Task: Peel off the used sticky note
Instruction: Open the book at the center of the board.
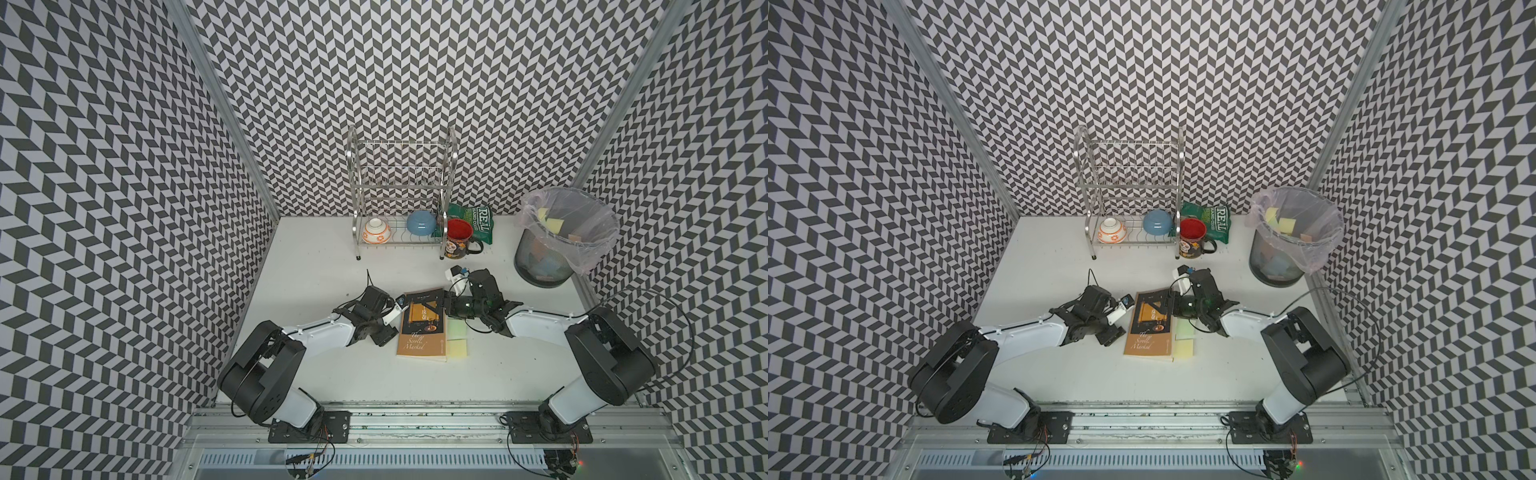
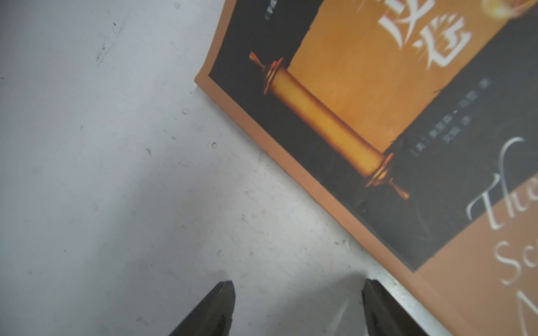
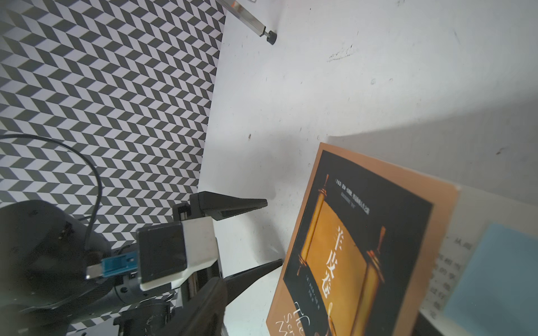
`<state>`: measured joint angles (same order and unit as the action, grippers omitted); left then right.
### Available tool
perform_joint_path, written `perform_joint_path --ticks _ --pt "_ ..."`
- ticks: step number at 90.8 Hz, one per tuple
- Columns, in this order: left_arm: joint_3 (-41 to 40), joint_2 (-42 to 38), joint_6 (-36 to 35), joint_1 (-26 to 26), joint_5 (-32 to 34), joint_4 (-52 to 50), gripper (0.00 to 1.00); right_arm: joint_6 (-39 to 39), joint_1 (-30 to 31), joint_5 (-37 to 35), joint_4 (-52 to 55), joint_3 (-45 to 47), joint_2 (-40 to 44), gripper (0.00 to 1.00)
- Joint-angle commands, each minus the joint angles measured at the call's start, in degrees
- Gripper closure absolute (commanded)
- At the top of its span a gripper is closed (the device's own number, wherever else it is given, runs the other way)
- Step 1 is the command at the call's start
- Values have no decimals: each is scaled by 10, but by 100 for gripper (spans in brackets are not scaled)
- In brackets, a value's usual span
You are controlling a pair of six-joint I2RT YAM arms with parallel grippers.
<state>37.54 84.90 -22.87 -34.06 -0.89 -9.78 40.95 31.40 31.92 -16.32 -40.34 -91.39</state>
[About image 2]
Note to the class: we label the brown paperback book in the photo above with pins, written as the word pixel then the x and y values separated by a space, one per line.
pixel 414 124

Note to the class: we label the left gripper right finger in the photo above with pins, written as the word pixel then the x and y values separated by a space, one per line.
pixel 384 315

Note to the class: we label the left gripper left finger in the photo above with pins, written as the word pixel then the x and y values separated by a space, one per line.
pixel 213 315

